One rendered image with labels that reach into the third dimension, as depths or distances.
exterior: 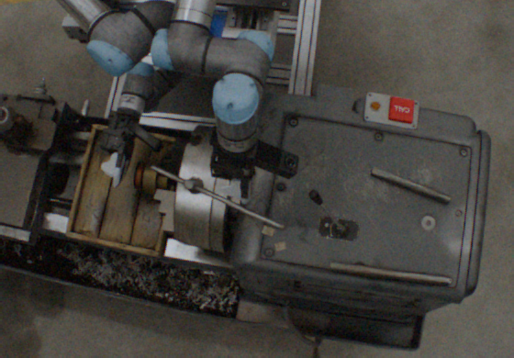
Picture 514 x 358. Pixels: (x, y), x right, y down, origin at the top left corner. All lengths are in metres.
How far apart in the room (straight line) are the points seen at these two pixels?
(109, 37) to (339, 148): 0.60
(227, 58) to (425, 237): 0.64
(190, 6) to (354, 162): 0.57
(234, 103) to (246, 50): 0.13
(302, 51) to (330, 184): 1.35
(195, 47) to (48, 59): 2.14
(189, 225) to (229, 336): 1.20
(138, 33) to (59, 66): 1.74
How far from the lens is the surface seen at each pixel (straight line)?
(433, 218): 1.52
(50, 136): 1.92
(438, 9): 3.26
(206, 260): 1.87
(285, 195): 1.49
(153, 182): 1.67
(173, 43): 1.18
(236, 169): 1.25
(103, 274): 2.22
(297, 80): 2.72
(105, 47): 1.51
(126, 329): 2.78
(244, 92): 1.08
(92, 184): 1.97
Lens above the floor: 2.70
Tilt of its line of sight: 72 degrees down
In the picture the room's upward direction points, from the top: 8 degrees counter-clockwise
